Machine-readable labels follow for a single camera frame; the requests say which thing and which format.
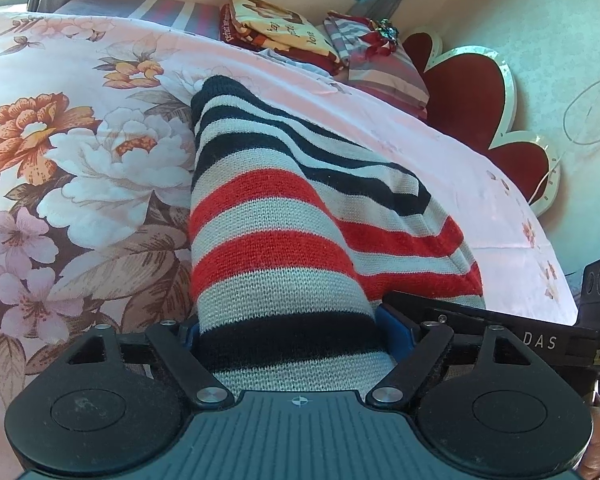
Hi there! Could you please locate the white wall cable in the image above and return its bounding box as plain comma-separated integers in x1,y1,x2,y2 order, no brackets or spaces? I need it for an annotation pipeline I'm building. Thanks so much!
562,67,600,146

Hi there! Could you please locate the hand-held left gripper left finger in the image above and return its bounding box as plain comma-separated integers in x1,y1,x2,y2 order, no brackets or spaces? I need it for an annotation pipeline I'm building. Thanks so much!
67,320,236,409

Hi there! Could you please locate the folded printed blanket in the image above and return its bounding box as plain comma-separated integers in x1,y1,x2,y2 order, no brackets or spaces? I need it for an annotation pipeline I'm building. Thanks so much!
219,0,348,73

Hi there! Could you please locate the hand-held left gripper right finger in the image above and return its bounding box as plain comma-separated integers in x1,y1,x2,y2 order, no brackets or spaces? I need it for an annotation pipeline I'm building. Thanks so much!
369,307,537,407

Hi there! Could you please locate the striped knit sweater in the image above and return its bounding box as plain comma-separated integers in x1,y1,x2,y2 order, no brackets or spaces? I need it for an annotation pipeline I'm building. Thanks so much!
189,75,486,403

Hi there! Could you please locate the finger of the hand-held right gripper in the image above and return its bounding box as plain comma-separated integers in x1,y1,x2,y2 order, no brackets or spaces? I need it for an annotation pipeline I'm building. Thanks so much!
382,290,513,336

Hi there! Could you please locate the shiny ribbon decoration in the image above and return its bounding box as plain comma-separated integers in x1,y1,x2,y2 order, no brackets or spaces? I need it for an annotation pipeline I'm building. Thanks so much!
365,17,403,56

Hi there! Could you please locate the striped pillow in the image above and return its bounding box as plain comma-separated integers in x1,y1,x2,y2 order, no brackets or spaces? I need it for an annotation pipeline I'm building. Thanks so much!
52,0,221,36
322,10,431,121

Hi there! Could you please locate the light blue cloth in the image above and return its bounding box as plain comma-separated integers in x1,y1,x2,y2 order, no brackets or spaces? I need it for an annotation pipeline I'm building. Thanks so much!
257,47,331,77

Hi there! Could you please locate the red heart-shaped headboard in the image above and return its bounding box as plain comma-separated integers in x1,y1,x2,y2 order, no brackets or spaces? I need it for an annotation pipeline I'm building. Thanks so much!
402,27,561,218

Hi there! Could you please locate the pink floral bed sheet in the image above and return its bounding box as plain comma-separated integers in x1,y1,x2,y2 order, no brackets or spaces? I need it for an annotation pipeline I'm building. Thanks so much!
0,10,581,411

